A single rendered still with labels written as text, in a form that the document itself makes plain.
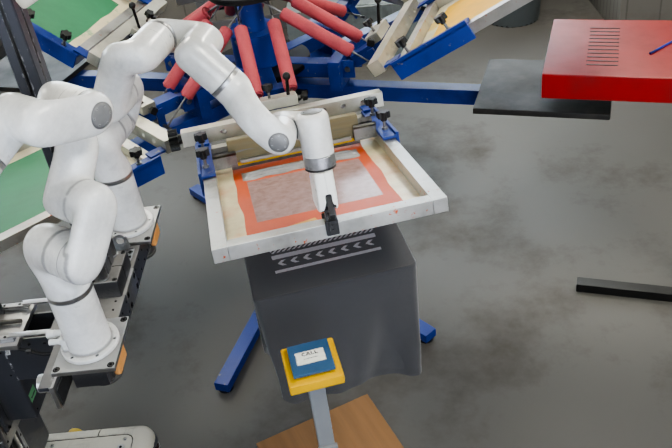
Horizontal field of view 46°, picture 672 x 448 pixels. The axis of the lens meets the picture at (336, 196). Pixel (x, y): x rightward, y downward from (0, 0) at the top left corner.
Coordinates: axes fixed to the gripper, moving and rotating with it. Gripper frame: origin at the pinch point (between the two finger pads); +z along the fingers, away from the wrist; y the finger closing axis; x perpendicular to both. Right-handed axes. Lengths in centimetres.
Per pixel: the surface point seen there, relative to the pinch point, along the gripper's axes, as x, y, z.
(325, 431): -12, 13, 49
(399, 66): 42, -82, -13
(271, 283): -16.6, -15.7, 20.8
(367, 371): 6, -19, 58
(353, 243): 8.3, -24.4, 19.0
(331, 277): -0.7, -12.5, 21.4
